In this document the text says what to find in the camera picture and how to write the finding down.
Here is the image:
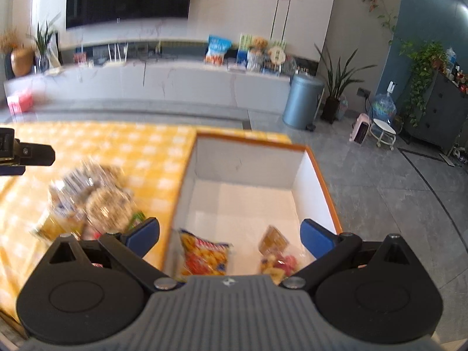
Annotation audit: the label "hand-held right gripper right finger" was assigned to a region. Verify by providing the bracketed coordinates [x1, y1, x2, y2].
[283, 218, 422, 290]

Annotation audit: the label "green raisin packet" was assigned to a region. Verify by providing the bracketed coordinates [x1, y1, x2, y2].
[124, 210, 147, 233]

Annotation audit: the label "round wooden ornament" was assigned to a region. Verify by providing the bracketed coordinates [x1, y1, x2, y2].
[268, 46, 287, 65]

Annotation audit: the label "white router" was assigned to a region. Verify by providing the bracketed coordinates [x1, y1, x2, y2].
[103, 42, 129, 67]

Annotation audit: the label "clear candy packet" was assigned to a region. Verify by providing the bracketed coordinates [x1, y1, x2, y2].
[258, 225, 311, 286]

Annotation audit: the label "climbing wall plant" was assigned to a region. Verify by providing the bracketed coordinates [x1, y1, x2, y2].
[347, 0, 399, 44]

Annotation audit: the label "puffed rice cake packet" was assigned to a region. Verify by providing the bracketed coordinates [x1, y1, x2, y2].
[84, 186, 137, 235]

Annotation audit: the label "brown vase with dried flowers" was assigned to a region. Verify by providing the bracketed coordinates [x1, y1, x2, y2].
[0, 27, 36, 78]

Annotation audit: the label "pink small appliance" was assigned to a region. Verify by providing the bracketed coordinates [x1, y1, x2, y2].
[349, 113, 373, 145]

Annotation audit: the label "dark grey dresser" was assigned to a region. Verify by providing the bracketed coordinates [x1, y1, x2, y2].
[401, 69, 468, 155]

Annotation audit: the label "potted plant in black pot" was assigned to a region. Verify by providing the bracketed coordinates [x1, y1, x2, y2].
[314, 44, 377, 124]

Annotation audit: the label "white round stool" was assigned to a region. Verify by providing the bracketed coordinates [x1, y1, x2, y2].
[369, 118, 398, 150]

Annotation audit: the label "yellow checkered tablecloth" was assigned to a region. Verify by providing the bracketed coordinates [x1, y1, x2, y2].
[0, 121, 293, 337]

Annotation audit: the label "yellow red snack packet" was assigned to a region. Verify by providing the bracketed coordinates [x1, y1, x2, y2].
[177, 228, 235, 282]

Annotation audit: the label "green plant in glass vase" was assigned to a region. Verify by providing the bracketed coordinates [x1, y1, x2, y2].
[29, 13, 61, 74]

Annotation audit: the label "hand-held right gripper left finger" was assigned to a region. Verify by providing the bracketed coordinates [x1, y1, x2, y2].
[43, 217, 180, 291]

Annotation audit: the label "bottles on dresser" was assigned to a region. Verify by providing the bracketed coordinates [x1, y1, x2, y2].
[443, 47, 468, 93]

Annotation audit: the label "white marble console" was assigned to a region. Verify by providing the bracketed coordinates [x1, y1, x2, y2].
[4, 38, 293, 115]

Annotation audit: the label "trailing pothos plant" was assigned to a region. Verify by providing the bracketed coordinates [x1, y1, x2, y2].
[398, 38, 449, 127]

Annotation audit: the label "green white carton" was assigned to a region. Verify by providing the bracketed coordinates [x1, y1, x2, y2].
[236, 33, 257, 71]

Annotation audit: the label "blue water jug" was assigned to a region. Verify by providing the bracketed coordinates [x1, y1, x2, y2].
[369, 93, 398, 125]

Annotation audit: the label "grey blue trash can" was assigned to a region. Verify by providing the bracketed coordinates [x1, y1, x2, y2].
[282, 73, 326, 131]

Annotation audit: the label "pink box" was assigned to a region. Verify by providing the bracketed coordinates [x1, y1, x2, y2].
[6, 93, 35, 115]

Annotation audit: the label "orange cardboard box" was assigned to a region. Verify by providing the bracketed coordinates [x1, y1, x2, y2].
[161, 132, 344, 286]

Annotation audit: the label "blue snack bag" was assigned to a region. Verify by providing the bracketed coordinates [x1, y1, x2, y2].
[204, 35, 233, 66]

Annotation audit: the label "clear brown cracker packet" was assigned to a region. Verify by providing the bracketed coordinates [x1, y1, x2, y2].
[64, 157, 127, 198]

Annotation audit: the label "white printed snack packet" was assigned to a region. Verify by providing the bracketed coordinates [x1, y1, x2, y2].
[47, 179, 88, 223]

